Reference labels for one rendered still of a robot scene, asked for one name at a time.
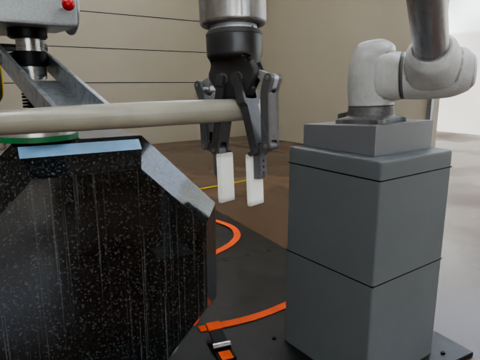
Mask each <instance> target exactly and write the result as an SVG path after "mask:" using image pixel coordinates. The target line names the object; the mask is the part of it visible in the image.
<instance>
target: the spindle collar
mask: <svg viewBox="0 0 480 360"><path fill-rule="evenodd" d="M15 43H16V51H12V52H10V53H9V54H10V56H11V57H12V58H13V59H14V60H15V61H16V62H17V63H18V64H19V66H20V67H21V68H22V69H23V70H24V71H25V72H26V73H27V74H28V75H29V76H30V77H31V78H32V79H47V70H46V68H47V66H48V65H49V56H48V54H47V53H46V52H45V51H42V50H41V39H33V38H15Z"/></svg>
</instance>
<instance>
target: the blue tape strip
mask: <svg viewBox="0 0 480 360"><path fill-rule="evenodd" d="M136 149H142V148H141V144H140V142H139V140H138V139H128V140H118V141H97V142H86V143H75V144H54V145H43V146H23V147H18V152H19V158H20V159H27V158H36V157H46V156H63V155H73V154H90V153H99V152H109V151H126V150H136Z"/></svg>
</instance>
